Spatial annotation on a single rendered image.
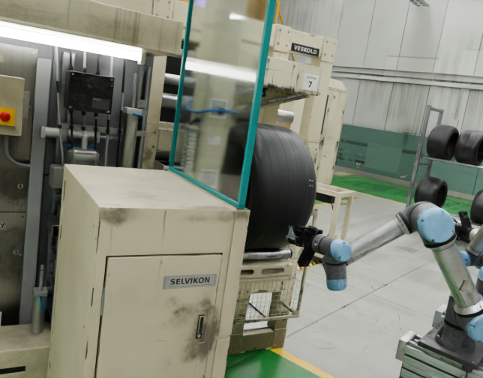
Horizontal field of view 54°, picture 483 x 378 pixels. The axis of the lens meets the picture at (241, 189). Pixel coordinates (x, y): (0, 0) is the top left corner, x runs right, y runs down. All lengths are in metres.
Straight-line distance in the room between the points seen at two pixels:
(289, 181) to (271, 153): 0.14
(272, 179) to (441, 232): 0.65
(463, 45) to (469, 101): 1.43
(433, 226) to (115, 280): 1.10
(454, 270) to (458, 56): 11.91
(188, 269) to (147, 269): 0.11
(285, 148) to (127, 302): 1.03
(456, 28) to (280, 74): 11.55
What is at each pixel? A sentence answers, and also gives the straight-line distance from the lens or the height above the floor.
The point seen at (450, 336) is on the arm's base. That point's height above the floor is 0.77.
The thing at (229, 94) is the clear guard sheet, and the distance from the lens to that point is 1.36.
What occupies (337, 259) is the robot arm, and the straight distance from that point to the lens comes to 1.74.
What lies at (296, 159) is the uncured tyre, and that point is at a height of 1.35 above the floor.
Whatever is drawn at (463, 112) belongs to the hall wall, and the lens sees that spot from 13.36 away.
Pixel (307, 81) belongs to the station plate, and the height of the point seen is 1.70.
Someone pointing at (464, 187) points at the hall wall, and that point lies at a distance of 13.23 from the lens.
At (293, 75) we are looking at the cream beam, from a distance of 2.42.
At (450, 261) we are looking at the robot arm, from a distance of 1.85.
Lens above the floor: 1.54
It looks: 10 degrees down
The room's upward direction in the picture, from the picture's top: 9 degrees clockwise
